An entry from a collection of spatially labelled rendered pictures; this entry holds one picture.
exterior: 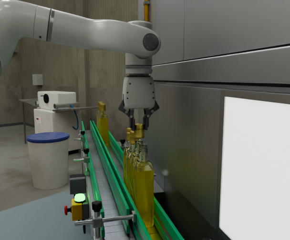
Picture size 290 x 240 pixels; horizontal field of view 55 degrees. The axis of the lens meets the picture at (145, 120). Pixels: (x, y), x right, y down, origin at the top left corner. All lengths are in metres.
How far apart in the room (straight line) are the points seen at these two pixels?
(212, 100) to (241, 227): 0.29
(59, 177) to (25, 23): 3.42
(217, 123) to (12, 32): 0.57
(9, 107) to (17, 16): 8.97
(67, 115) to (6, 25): 4.77
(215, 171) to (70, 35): 0.52
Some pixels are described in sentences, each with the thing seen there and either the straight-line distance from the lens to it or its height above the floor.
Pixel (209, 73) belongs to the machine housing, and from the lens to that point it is 0.72.
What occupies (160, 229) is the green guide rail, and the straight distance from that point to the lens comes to 0.87.
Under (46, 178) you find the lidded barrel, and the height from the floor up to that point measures 0.16.
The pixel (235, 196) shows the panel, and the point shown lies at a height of 1.27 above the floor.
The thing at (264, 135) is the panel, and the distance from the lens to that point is 0.54.
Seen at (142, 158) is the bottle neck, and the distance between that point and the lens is 0.85.
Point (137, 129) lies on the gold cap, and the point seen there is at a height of 1.35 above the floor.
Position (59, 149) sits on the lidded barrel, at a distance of 3.98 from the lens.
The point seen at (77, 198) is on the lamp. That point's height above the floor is 1.01.
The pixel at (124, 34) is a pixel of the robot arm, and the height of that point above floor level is 1.63.
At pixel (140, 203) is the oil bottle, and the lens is 0.89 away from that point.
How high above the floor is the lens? 1.51
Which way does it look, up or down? 9 degrees down
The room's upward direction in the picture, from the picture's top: straight up
